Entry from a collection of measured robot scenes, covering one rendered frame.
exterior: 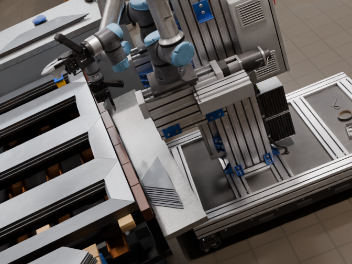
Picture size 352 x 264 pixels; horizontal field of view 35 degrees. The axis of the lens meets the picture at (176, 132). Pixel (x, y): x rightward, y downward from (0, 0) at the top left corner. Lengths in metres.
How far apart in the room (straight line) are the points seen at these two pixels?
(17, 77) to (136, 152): 1.14
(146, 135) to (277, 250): 0.93
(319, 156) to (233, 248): 0.70
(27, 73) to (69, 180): 1.25
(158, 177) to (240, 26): 0.82
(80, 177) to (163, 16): 0.82
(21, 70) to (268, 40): 1.64
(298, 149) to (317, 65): 1.22
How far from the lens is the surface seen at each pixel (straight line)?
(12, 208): 2.64
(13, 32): 4.05
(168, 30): 2.36
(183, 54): 2.40
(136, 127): 3.06
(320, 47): 4.57
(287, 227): 3.13
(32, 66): 3.65
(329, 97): 3.61
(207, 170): 3.32
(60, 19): 3.80
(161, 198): 2.50
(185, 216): 2.39
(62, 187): 2.57
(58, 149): 2.88
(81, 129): 2.90
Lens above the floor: 2.28
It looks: 34 degrees down
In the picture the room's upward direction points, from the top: 23 degrees counter-clockwise
